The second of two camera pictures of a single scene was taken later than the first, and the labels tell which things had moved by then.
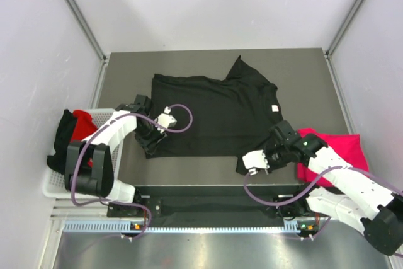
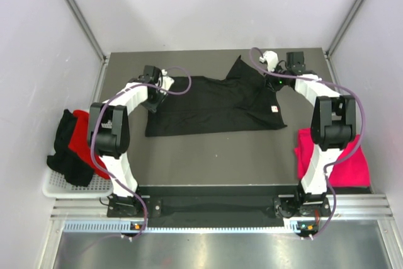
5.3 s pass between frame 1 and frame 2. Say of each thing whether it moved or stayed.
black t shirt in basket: stayed
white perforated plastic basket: stayed
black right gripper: moved
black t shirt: moved
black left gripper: moved
